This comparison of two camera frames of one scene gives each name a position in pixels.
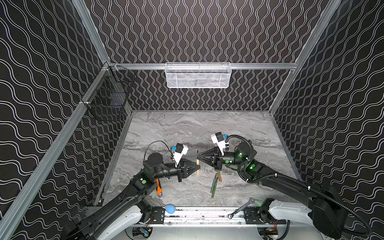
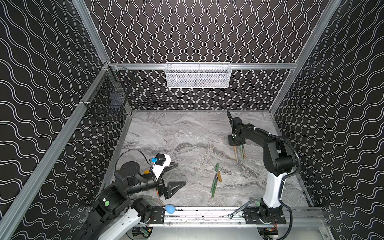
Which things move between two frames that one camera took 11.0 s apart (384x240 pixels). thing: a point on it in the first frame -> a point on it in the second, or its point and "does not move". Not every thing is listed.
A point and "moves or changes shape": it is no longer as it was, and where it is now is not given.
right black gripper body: [214, 160] -> [236, 141]
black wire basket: [107, 101] does not move
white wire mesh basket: [198, 75] does not move
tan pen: [197, 162] moves or changes shape
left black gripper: [181, 171] -> [162, 187]
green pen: [214, 185] does not move
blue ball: [170, 208] does not move
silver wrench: [251, 201] does not move
